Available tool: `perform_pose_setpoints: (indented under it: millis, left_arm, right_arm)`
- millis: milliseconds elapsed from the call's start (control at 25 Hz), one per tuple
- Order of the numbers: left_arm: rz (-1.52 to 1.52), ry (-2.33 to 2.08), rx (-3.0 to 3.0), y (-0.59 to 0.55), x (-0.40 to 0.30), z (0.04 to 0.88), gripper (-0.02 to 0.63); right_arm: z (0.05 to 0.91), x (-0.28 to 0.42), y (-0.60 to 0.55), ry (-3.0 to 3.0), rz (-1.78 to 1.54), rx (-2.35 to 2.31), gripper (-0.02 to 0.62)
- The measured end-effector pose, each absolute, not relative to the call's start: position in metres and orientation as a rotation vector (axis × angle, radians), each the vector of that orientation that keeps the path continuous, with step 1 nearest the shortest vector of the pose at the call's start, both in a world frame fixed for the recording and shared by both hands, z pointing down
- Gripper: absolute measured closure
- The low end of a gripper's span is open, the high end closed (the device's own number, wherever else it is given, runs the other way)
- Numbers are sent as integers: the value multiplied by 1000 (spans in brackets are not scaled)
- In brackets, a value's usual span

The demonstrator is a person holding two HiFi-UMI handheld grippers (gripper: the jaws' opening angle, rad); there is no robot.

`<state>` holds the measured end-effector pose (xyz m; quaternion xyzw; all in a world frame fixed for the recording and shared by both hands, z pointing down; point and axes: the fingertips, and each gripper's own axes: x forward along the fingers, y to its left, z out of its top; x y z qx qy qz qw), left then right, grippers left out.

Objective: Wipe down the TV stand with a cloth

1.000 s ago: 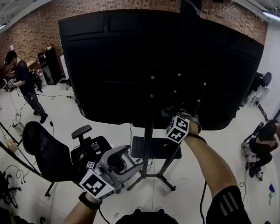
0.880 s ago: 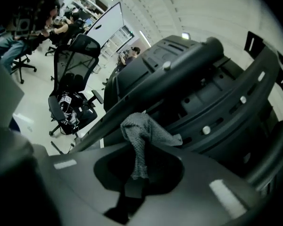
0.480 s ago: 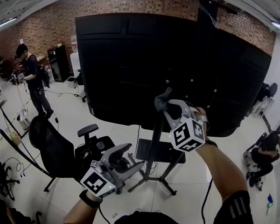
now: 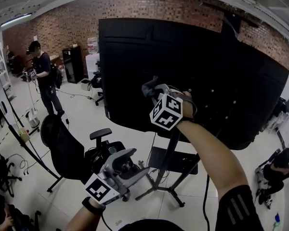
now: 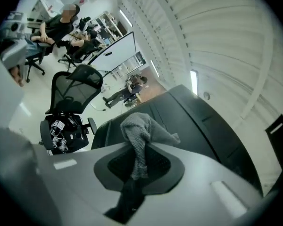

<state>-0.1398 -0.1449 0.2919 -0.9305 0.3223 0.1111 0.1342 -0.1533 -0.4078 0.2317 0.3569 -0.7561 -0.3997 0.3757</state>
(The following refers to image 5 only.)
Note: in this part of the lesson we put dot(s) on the ceiling tube light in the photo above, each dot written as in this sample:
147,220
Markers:
155,68
193,82
125,18

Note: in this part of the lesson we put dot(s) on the wooden storage shelves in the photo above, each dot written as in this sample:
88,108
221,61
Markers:
108,25

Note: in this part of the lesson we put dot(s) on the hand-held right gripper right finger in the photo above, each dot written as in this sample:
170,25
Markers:
202,196

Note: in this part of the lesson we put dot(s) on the large black TV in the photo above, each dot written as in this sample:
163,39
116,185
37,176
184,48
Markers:
191,126

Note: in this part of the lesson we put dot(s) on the unused grey gripper device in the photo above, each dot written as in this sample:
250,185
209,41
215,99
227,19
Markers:
59,126

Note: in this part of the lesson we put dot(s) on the white rolling whiteboard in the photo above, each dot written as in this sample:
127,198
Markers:
118,53

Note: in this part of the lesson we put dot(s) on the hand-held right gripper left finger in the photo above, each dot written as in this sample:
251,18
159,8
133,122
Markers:
73,185

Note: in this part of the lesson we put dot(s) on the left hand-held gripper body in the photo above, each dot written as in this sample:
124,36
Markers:
13,27

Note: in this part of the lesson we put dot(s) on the grey knitted cloth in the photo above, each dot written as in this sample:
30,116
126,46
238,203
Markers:
141,131

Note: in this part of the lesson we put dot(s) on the white storage cabinet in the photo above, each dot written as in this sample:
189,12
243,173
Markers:
44,6

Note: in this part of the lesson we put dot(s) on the person's left hand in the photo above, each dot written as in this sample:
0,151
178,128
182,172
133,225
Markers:
17,75

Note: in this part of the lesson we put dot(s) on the black mesh office chair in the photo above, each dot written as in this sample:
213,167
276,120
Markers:
77,88

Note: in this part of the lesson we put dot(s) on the white shelf rack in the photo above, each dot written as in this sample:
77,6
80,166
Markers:
129,65

